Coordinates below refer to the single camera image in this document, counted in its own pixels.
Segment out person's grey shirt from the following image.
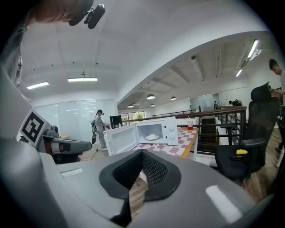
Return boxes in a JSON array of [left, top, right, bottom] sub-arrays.
[[1, 25, 30, 90]]

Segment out white microwave appliance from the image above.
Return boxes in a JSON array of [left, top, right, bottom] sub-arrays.
[[103, 116, 179, 157]]

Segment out black head camera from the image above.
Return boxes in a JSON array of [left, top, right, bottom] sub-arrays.
[[68, 4, 106, 30]]

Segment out person's head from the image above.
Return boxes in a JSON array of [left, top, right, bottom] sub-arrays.
[[28, 0, 94, 25]]

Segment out table with checkered cloth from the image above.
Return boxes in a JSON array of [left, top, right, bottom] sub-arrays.
[[133, 126, 200, 160]]

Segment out dark metal railing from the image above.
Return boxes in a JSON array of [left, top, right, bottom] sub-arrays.
[[120, 106, 248, 155]]

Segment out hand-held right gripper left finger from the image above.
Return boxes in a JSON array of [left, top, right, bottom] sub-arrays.
[[55, 149, 143, 221]]

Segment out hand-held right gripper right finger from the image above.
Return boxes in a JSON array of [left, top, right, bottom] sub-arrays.
[[126, 149, 257, 228]]

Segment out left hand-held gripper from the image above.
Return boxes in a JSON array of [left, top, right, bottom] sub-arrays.
[[17, 109, 92, 164]]

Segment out black office chair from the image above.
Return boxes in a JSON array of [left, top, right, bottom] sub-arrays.
[[215, 81, 281, 181]]

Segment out long ceiling light panel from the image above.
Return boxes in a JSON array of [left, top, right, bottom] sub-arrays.
[[67, 77, 98, 82], [26, 81, 50, 90]]

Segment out dark staircase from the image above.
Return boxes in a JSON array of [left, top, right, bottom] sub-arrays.
[[197, 118, 218, 153]]

